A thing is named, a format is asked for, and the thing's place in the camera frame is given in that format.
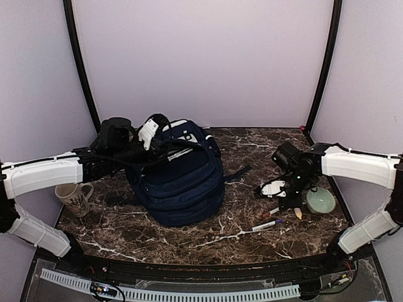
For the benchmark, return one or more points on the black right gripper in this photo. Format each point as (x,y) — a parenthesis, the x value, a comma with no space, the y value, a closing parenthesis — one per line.
(297,202)

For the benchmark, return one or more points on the white marker red cap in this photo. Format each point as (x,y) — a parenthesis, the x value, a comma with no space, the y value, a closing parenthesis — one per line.
(271,212)

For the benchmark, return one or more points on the white marker purple cap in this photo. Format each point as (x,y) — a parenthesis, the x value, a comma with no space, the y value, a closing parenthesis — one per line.
(266,225)

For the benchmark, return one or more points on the navy blue student backpack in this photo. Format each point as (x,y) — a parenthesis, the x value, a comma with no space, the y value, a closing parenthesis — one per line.
(188,189)

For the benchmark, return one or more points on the white marker black cap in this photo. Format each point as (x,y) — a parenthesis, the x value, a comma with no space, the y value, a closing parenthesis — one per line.
(174,154)

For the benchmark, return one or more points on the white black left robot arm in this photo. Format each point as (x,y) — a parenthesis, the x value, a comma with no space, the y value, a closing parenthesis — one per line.
(78,166)

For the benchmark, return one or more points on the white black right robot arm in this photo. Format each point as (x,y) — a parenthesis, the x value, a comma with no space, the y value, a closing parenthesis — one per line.
(302,169)

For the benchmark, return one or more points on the pale green ceramic bowl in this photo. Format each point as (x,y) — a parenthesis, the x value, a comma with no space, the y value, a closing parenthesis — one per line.
(320,201)

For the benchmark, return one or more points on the cream patterned ceramic mug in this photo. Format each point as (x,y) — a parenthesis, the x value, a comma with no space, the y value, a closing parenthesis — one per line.
(75,197)

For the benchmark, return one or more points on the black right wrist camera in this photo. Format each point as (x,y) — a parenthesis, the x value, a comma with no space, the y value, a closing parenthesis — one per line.
(284,155)

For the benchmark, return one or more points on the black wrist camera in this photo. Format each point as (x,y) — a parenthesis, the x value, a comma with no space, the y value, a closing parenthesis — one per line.
(284,155)
(114,132)

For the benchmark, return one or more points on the black front mounting rail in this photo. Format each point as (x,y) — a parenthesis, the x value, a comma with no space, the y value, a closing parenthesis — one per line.
(209,263)

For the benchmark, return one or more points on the grey slotted cable duct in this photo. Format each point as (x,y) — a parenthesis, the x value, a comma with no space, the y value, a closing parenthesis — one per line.
(169,291)

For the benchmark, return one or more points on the black right corner post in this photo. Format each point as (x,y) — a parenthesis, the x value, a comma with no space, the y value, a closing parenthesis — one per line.
(326,65)

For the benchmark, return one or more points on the black corner post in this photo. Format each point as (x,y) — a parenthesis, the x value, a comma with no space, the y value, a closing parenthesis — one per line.
(326,65)
(79,62)

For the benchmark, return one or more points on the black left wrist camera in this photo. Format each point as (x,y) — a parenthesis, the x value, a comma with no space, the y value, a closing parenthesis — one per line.
(114,132)

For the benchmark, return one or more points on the black left corner post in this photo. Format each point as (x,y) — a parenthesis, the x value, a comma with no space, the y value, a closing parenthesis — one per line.
(79,62)

